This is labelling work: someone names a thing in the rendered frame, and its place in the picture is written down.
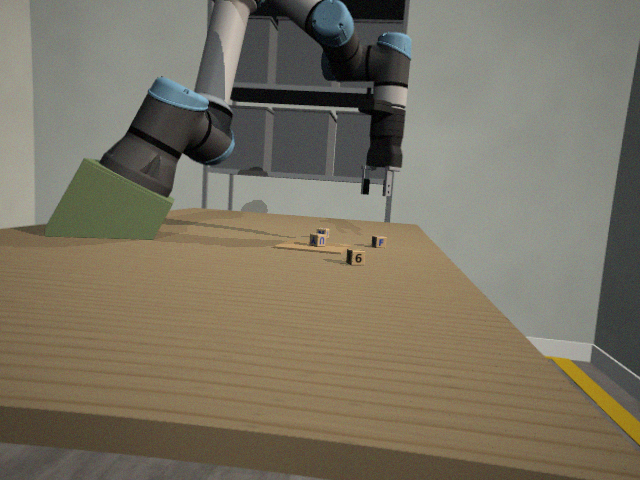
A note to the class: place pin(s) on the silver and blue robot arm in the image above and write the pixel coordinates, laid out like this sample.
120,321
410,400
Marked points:
171,117

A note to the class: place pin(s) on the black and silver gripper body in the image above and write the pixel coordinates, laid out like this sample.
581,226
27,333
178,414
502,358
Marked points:
387,124

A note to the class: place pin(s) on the tan flat mat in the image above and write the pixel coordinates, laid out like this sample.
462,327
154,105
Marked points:
301,245

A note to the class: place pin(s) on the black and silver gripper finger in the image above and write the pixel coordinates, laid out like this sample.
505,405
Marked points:
388,179
365,178

